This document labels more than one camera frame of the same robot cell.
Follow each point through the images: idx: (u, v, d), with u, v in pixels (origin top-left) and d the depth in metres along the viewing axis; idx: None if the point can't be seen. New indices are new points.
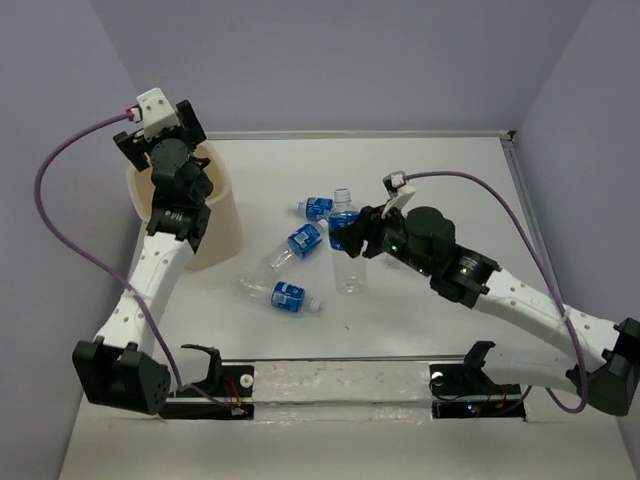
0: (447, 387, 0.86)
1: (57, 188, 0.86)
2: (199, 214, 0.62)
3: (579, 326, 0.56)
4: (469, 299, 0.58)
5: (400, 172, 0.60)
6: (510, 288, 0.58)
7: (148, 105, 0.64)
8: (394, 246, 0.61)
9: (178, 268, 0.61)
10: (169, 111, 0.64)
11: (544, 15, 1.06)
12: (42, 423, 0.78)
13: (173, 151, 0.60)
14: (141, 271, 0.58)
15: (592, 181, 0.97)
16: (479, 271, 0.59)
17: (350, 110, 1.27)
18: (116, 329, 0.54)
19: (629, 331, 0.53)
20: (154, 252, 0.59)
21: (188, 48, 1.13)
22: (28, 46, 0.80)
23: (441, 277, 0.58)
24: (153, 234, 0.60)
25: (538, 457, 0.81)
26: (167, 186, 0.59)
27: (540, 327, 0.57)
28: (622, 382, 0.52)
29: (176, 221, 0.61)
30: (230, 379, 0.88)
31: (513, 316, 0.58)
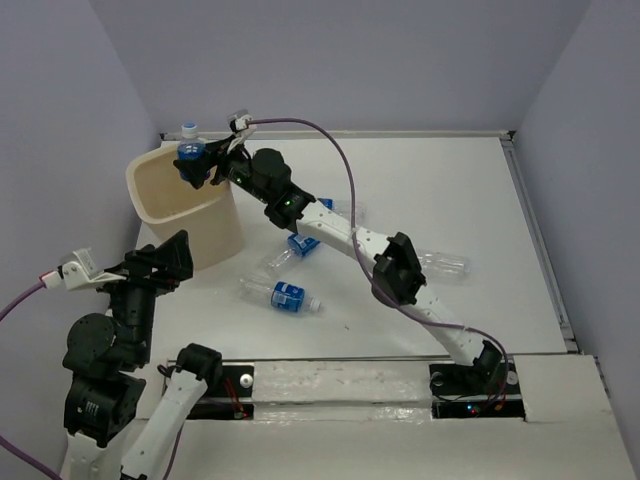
0: (446, 386, 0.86)
1: (56, 189, 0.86)
2: (124, 396, 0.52)
3: (362, 239, 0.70)
4: (292, 226, 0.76)
5: (241, 117, 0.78)
6: (318, 214, 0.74)
7: (66, 271, 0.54)
8: (238, 179, 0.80)
9: (113, 451, 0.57)
10: (85, 280, 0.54)
11: (544, 14, 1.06)
12: (42, 424, 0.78)
13: (95, 332, 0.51)
14: (78, 472, 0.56)
15: (592, 181, 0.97)
16: (301, 202, 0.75)
17: (350, 110, 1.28)
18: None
19: (397, 242, 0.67)
20: (81, 457, 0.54)
21: (189, 50, 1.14)
22: (26, 46, 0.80)
23: (272, 208, 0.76)
24: (74, 434, 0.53)
25: (537, 457, 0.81)
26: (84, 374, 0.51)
27: (338, 242, 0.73)
28: (384, 276, 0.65)
29: (90, 418, 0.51)
30: (229, 379, 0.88)
31: (324, 237, 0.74)
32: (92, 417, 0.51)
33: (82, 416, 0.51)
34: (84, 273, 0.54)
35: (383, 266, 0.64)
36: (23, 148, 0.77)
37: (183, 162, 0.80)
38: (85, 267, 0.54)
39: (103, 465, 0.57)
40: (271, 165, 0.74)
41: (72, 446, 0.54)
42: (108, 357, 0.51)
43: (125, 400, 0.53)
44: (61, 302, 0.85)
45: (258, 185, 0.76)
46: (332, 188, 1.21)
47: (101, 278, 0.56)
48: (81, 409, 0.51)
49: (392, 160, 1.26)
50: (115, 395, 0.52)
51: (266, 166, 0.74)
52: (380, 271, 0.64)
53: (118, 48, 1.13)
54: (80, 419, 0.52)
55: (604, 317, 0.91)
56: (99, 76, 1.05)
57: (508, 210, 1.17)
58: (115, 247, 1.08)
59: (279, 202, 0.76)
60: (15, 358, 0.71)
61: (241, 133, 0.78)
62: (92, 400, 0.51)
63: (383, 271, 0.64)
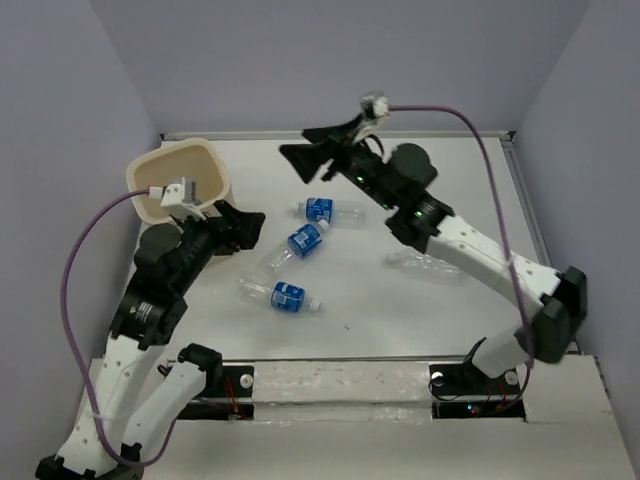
0: (446, 387, 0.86)
1: (56, 188, 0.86)
2: (171, 307, 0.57)
3: (521, 271, 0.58)
4: (421, 243, 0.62)
5: (383, 99, 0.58)
6: (461, 232, 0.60)
7: (168, 190, 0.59)
8: (360, 177, 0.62)
9: (144, 370, 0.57)
10: (178, 202, 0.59)
11: (544, 14, 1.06)
12: (41, 424, 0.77)
13: (165, 241, 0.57)
14: (104, 385, 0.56)
15: (593, 181, 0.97)
16: (437, 215, 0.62)
17: (350, 111, 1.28)
18: (77, 451, 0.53)
19: (571, 280, 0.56)
20: (116, 362, 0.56)
21: (188, 49, 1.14)
22: (25, 47, 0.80)
23: (401, 220, 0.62)
24: (116, 338, 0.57)
25: (537, 457, 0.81)
26: (146, 273, 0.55)
27: (485, 270, 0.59)
28: (555, 324, 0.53)
29: (140, 322, 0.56)
30: (229, 379, 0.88)
31: (462, 260, 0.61)
32: (142, 319, 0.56)
33: (133, 315, 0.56)
34: (182, 196, 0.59)
35: (554, 310, 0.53)
36: (22, 147, 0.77)
37: (292, 147, 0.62)
38: (184, 191, 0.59)
39: (132, 379, 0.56)
40: (417, 168, 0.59)
41: (111, 349, 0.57)
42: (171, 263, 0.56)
43: (172, 312, 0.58)
44: (60, 301, 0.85)
45: (391, 190, 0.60)
46: (331, 188, 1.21)
47: (190, 205, 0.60)
48: (134, 311, 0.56)
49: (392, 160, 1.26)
50: (163, 306, 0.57)
51: (412, 168, 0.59)
52: (550, 317, 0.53)
53: (117, 48, 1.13)
54: (128, 323, 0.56)
55: (603, 318, 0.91)
56: (98, 76, 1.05)
57: (508, 210, 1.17)
58: (115, 246, 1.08)
59: (408, 212, 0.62)
60: (14, 358, 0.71)
61: (375, 119, 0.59)
62: (147, 303, 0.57)
63: (554, 317, 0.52)
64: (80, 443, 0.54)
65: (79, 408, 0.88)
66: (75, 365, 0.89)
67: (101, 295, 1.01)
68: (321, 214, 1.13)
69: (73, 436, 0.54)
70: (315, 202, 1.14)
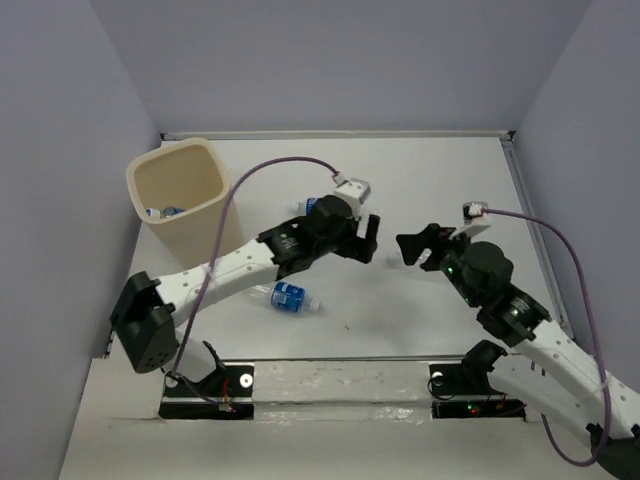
0: (446, 387, 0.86)
1: (56, 188, 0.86)
2: (302, 256, 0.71)
3: (615, 396, 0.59)
4: (511, 340, 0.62)
5: (479, 204, 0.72)
6: (556, 342, 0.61)
7: (349, 182, 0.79)
8: (450, 268, 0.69)
9: (249, 277, 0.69)
10: (354, 196, 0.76)
11: (544, 14, 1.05)
12: (41, 423, 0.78)
13: (339, 205, 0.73)
14: (226, 264, 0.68)
15: (594, 181, 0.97)
16: (530, 310, 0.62)
17: (349, 111, 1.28)
18: (175, 288, 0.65)
19: None
20: (247, 256, 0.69)
21: (188, 50, 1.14)
22: (24, 47, 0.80)
23: (490, 313, 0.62)
24: (258, 242, 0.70)
25: (538, 458, 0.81)
26: (312, 219, 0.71)
27: (576, 386, 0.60)
28: None
29: (282, 246, 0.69)
30: (227, 378, 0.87)
31: (553, 369, 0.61)
32: (282, 245, 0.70)
33: (281, 240, 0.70)
34: (357, 192, 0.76)
35: None
36: (22, 148, 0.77)
37: (402, 238, 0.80)
38: (361, 189, 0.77)
39: (244, 274, 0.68)
40: (496, 263, 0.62)
41: (250, 246, 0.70)
42: (330, 227, 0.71)
43: (300, 260, 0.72)
44: (61, 302, 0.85)
45: (476, 285, 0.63)
46: (331, 187, 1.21)
47: (357, 203, 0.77)
48: (284, 237, 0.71)
49: (393, 160, 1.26)
50: (300, 252, 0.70)
51: (486, 263, 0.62)
52: None
53: (117, 48, 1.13)
54: (272, 242, 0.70)
55: (605, 318, 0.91)
56: (99, 77, 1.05)
57: (508, 210, 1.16)
58: (115, 246, 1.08)
59: (497, 306, 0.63)
60: (14, 358, 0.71)
61: (470, 220, 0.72)
62: (292, 239, 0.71)
63: None
64: (178, 285, 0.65)
65: (79, 407, 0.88)
66: (75, 365, 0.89)
67: (102, 294, 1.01)
68: None
69: (178, 276, 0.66)
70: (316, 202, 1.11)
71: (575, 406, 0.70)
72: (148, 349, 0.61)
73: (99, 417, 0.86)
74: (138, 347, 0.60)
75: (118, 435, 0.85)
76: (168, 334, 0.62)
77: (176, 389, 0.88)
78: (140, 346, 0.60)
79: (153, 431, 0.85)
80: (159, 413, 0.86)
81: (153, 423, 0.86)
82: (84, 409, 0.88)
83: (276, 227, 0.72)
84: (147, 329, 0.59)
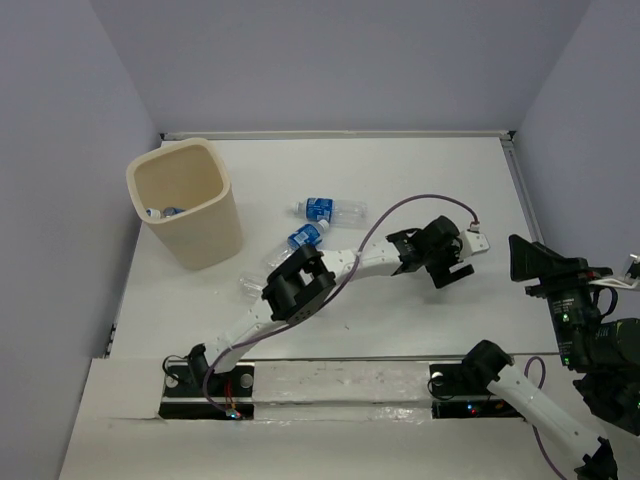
0: (445, 387, 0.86)
1: (55, 188, 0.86)
2: (419, 260, 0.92)
3: None
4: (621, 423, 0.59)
5: None
6: None
7: (478, 235, 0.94)
8: (565, 314, 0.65)
9: (379, 265, 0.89)
10: (471, 248, 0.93)
11: (545, 14, 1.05)
12: (40, 424, 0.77)
13: (453, 230, 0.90)
14: (371, 257, 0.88)
15: (595, 182, 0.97)
16: None
17: (350, 111, 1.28)
18: (333, 259, 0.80)
19: None
20: (382, 250, 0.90)
21: (188, 49, 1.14)
22: (24, 48, 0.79)
23: (608, 397, 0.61)
24: (390, 242, 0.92)
25: (538, 458, 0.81)
26: (426, 233, 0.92)
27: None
28: None
29: (406, 249, 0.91)
30: (229, 379, 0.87)
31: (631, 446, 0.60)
32: (404, 247, 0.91)
33: (402, 244, 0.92)
34: (476, 246, 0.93)
35: None
36: (21, 148, 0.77)
37: (534, 252, 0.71)
38: (482, 245, 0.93)
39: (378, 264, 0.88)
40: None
41: (384, 245, 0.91)
42: (440, 243, 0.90)
43: (416, 264, 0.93)
44: (60, 302, 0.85)
45: (609, 361, 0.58)
46: (331, 187, 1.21)
47: (470, 252, 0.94)
48: (406, 242, 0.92)
49: (393, 160, 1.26)
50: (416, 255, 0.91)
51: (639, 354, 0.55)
52: None
53: (117, 48, 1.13)
54: (399, 242, 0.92)
55: None
56: (98, 76, 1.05)
57: (509, 210, 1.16)
58: (115, 246, 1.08)
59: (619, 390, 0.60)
60: (13, 359, 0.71)
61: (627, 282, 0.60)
62: (411, 246, 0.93)
63: None
64: (336, 260, 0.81)
65: (79, 408, 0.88)
66: (75, 365, 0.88)
67: (101, 295, 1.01)
68: (321, 214, 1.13)
69: (335, 252, 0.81)
70: (315, 202, 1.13)
71: (573, 434, 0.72)
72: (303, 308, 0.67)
73: (99, 418, 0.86)
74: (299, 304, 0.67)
75: (118, 436, 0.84)
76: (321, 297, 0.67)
77: (177, 390, 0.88)
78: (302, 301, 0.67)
79: (153, 431, 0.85)
80: (159, 413, 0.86)
81: (154, 423, 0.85)
82: (84, 409, 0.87)
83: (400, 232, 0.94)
84: (313, 288, 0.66)
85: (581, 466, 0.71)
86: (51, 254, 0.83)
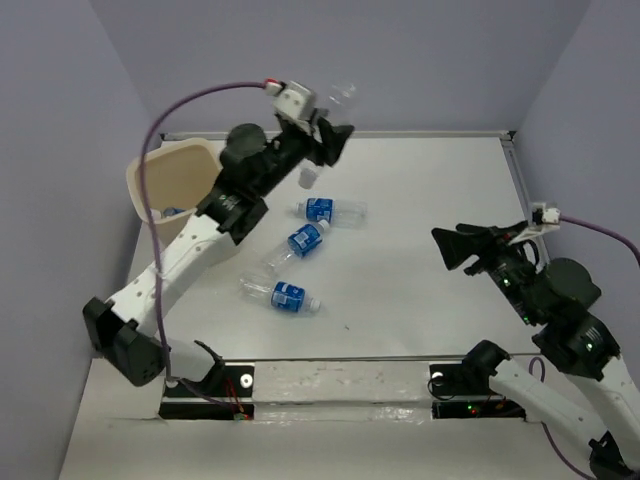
0: (445, 387, 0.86)
1: (55, 187, 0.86)
2: (251, 208, 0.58)
3: None
4: (578, 370, 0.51)
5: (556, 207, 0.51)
6: (620, 383, 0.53)
7: (288, 95, 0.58)
8: (506, 280, 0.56)
9: (214, 249, 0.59)
10: (295, 116, 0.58)
11: (544, 15, 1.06)
12: (41, 423, 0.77)
13: (250, 140, 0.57)
14: (175, 253, 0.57)
15: (594, 181, 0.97)
16: (601, 343, 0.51)
17: (349, 111, 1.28)
18: (130, 300, 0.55)
19: None
20: (192, 235, 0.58)
21: (189, 49, 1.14)
22: (24, 48, 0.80)
23: (556, 342, 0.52)
24: (200, 214, 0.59)
25: (539, 458, 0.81)
26: (229, 171, 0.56)
27: (624, 429, 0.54)
28: None
29: (226, 208, 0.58)
30: (230, 379, 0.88)
31: (606, 407, 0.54)
32: (225, 208, 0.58)
33: (220, 203, 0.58)
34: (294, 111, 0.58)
35: None
36: (22, 148, 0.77)
37: (444, 234, 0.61)
38: (299, 105, 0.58)
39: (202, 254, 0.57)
40: (581, 286, 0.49)
41: (192, 222, 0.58)
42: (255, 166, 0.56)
43: (251, 213, 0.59)
44: (60, 301, 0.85)
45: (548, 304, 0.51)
46: (331, 187, 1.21)
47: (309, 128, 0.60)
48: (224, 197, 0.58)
49: (393, 160, 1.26)
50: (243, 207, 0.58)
51: (574, 286, 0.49)
52: None
53: (118, 48, 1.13)
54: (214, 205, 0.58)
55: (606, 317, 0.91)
56: (98, 76, 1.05)
57: (509, 210, 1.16)
58: (115, 247, 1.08)
59: (567, 333, 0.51)
60: (13, 358, 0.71)
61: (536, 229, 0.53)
62: (234, 196, 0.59)
63: None
64: (133, 296, 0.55)
65: (79, 409, 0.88)
66: (75, 365, 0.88)
67: (101, 295, 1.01)
68: (321, 214, 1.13)
69: (128, 288, 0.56)
70: (315, 202, 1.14)
71: (577, 420, 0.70)
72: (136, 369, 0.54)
73: (100, 418, 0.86)
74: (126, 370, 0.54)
75: (118, 435, 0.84)
76: (147, 344, 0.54)
77: (178, 390, 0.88)
78: (128, 365, 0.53)
79: (153, 430, 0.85)
80: (160, 413, 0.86)
81: (154, 423, 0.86)
82: (84, 410, 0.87)
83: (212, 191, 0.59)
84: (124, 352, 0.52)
85: (591, 454, 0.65)
86: (51, 253, 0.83)
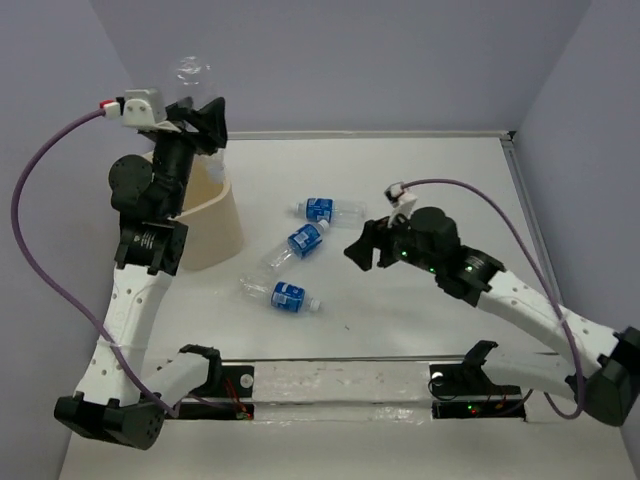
0: (446, 387, 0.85)
1: (55, 185, 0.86)
2: (172, 235, 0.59)
3: (576, 330, 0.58)
4: (472, 295, 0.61)
5: (398, 182, 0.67)
6: (512, 288, 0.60)
7: (130, 105, 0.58)
8: (404, 251, 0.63)
9: (155, 289, 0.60)
10: (150, 121, 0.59)
11: (543, 14, 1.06)
12: (41, 420, 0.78)
13: (133, 169, 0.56)
14: (116, 314, 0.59)
15: (592, 180, 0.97)
16: (483, 266, 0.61)
17: (349, 111, 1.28)
18: (98, 383, 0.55)
19: (631, 342, 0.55)
20: (128, 290, 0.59)
21: (189, 49, 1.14)
22: (25, 47, 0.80)
23: (447, 275, 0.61)
24: (124, 265, 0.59)
25: (540, 459, 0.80)
26: (130, 210, 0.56)
27: (539, 329, 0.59)
28: (617, 387, 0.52)
29: (147, 245, 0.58)
30: (229, 379, 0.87)
31: (517, 317, 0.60)
32: (147, 246, 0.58)
33: (137, 244, 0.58)
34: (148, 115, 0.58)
35: (613, 375, 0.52)
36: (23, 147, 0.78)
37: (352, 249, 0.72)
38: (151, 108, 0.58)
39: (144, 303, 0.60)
40: (435, 220, 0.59)
41: (120, 281, 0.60)
42: (153, 194, 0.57)
43: (175, 239, 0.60)
44: (60, 301, 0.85)
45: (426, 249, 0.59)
46: (331, 187, 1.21)
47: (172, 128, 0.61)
48: (139, 237, 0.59)
49: (392, 160, 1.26)
50: (163, 239, 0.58)
51: (429, 222, 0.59)
52: (611, 381, 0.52)
53: (118, 47, 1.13)
54: (135, 247, 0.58)
55: (606, 317, 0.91)
56: (98, 76, 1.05)
57: (509, 211, 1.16)
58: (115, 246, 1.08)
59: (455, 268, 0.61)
60: (13, 357, 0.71)
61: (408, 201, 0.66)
62: (148, 233, 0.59)
63: (614, 381, 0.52)
64: (99, 377, 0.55)
65: None
66: (75, 363, 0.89)
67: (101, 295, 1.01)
68: (321, 214, 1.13)
69: (91, 372, 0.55)
70: (315, 202, 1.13)
71: None
72: (138, 435, 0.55)
73: None
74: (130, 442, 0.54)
75: None
76: (139, 410, 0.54)
77: None
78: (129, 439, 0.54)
79: None
80: None
81: None
82: None
83: (123, 238, 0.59)
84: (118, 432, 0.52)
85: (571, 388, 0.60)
86: (51, 252, 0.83)
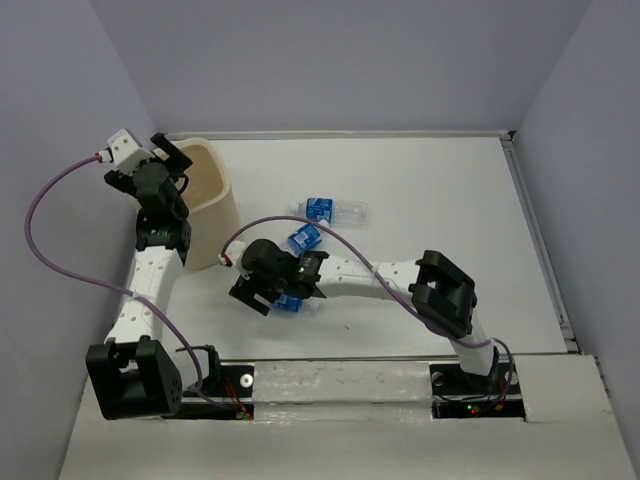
0: (446, 386, 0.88)
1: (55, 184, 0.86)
2: (182, 227, 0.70)
3: (389, 274, 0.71)
4: (318, 290, 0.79)
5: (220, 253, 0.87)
6: (335, 267, 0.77)
7: (115, 146, 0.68)
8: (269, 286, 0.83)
9: (172, 268, 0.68)
10: (134, 147, 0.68)
11: (543, 13, 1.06)
12: (40, 421, 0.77)
13: (154, 173, 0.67)
14: (140, 279, 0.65)
15: (592, 179, 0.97)
16: (316, 264, 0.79)
17: (347, 111, 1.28)
18: (127, 329, 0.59)
19: (430, 262, 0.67)
20: (150, 260, 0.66)
21: (188, 49, 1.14)
22: (25, 47, 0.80)
23: (290, 281, 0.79)
24: (143, 250, 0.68)
25: (539, 458, 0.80)
26: (151, 204, 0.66)
27: (367, 287, 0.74)
28: (430, 304, 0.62)
29: (163, 236, 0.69)
30: (229, 379, 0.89)
31: (352, 287, 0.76)
32: (162, 237, 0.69)
33: (155, 236, 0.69)
34: (129, 145, 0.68)
35: (424, 295, 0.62)
36: (24, 147, 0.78)
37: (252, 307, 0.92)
38: (129, 140, 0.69)
39: (166, 271, 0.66)
40: (252, 252, 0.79)
41: (142, 256, 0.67)
42: (169, 191, 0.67)
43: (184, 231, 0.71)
44: (60, 300, 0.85)
45: (268, 274, 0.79)
46: (329, 187, 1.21)
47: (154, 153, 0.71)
48: (155, 232, 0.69)
49: (391, 161, 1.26)
50: (175, 229, 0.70)
51: (251, 254, 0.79)
52: (424, 302, 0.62)
53: (117, 47, 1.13)
54: (152, 239, 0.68)
55: (605, 316, 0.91)
56: (98, 75, 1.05)
57: (508, 211, 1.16)
58: (115, 246, 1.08)
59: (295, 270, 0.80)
60: (13, 356, 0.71)
61: (238, 257, 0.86)
62: (163, 227, 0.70)
63: (426, 301, 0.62)
64: (129, 323, 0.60)
65: (78, 409, 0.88)
66: (75, 362, 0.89)
67: (102, 294, 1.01)
68: (321, 214, 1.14)
69: (122, 322, 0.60)
70: (315, 202, 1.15)
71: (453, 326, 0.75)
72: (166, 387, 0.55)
73: (100, 417, 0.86)
74: (158, 390, 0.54)
75: (118, 435, 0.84)
76: (166, 358, 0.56)
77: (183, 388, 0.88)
78: (155, 386, 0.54)
79: (153, 430, 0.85)
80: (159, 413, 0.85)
81: (153, 423, 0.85)
82: (84, 409, 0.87)
83: (139, 234, 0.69)
84: (148, 368, 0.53)
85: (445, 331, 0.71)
86: (51, 251, 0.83)
